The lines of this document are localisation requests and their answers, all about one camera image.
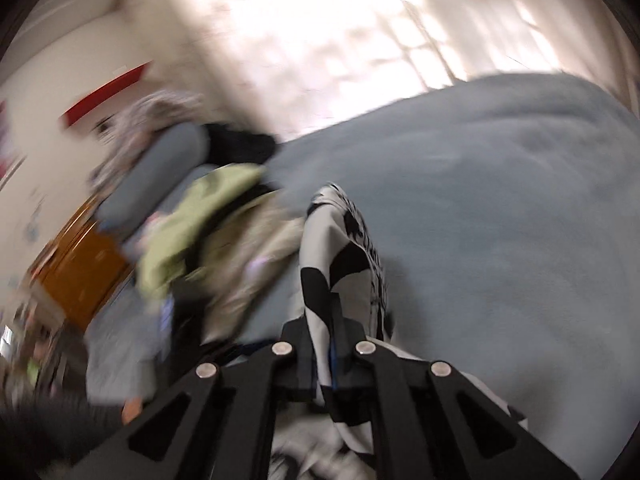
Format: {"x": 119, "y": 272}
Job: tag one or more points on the pale floral blanket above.
{"x": 145, "y": 110}

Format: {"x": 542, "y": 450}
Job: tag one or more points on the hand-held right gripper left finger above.
{"x": 295, "y": 360}

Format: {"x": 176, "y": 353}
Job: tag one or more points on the light green garment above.
{"x": 170, "y": 240}

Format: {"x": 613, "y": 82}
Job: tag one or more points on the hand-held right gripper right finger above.
{"x": 345, "y": 350}

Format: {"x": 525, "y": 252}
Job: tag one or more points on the white puffy jacket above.
{"x": 250, "y": 270}

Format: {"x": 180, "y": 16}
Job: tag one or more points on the black and white printed jacket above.
{"x": 325, "y": 250}

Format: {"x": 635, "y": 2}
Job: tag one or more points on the red wall sticker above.
{"x": 105, "y": 92}

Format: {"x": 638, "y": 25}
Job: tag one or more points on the black fuzzy cloth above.
{"x": 240, "y": 145}

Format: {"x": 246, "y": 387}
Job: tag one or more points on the rolled blue blanket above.
{"x": 160, "y": 175}

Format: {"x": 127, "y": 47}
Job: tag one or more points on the white floral curtain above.
{"x": 325, "y": 35}

